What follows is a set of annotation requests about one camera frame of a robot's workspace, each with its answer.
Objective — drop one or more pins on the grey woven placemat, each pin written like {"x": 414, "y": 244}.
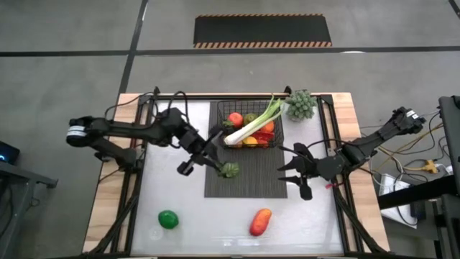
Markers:
{"x": 251, "y": 180}

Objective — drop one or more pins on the white green leek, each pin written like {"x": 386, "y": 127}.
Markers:
{"x": 248, "y": 131}

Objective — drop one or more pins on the red plum tomato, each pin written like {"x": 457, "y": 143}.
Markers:
{"x": 260, "y": 222}

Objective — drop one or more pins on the green bell pepper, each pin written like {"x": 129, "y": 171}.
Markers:
{"x": 168, "y": 219}

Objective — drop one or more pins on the blue-lit black device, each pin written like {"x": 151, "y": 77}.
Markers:
{"x": 7, "y": 154}

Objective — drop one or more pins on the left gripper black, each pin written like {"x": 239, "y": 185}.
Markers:
{"x": 196, "y": 149}

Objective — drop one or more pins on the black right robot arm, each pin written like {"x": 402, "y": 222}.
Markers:
{"x": 377, "y": 138}

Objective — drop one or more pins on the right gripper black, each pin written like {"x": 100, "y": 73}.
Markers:
{"x": 325, "y": 168}

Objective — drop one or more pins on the black hazard-striped floor mat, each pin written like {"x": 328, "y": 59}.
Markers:
{"x": 262, "y": 30}

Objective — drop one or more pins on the red apple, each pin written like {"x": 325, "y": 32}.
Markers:
{"x": 236, "y": 119}

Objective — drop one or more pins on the yellow power splitter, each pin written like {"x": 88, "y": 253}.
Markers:
{"x": 430, "y": 166}

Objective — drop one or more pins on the round orange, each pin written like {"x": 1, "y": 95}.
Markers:
{"x": 268, "y": 127}

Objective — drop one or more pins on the black desk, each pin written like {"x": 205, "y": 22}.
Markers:
{"x": 451, "y": 122}

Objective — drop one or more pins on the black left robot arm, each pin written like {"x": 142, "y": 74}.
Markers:
{"x": 118, "y": 127}

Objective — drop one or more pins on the small striped watermelon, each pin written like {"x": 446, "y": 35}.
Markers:
{"x": 230, "y": 170}

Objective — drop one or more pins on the potted green succulent plant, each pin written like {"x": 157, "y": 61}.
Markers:
{"x": 301, "y": 105}

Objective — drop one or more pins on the green pear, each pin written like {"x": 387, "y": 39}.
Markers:
{"x": 250, "y": 118}

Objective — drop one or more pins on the white paper sheet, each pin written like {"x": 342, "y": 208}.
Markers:
{"x": 391, "y": 187}

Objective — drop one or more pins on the grey metal cart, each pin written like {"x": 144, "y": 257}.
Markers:
{"x": 18, "y": 187}

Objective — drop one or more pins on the yellow lemon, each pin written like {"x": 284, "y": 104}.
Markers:
{"x": 250, "y": 141}

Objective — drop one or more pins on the small red vegetable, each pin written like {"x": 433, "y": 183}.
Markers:
{"x": 263, "y": 144}

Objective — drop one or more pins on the red watermelon slice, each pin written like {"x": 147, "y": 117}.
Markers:
{"x": 265, "y": 136}

